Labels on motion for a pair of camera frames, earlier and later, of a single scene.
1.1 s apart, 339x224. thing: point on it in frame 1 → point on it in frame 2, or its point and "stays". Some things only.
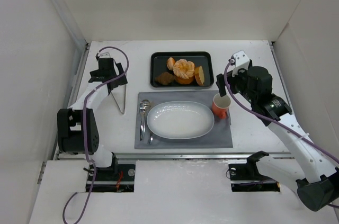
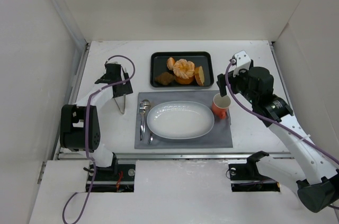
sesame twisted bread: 183,68 stays
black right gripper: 222,83 stays
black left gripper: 118,80 → 122,89
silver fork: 142,108 stays
